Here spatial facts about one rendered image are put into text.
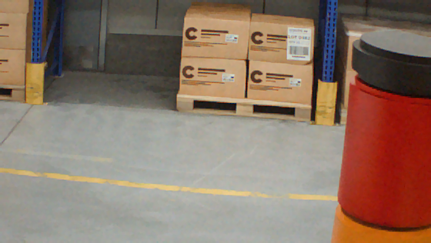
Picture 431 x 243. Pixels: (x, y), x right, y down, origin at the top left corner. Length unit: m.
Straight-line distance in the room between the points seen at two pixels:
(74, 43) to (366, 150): 9.32
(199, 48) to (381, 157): 7.88
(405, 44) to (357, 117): 0.03
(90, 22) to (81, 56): 0.39
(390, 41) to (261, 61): 7.89
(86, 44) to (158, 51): 0.80
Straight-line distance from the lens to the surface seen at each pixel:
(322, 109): 8.19
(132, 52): 9.47
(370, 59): 0.33
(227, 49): 8.20
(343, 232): 0.36
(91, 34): 9.59
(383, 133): 0.34
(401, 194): 0.34
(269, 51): 8.20
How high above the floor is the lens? 2.41
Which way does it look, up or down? 17 degrees down
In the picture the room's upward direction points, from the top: 4 degrees clockwise
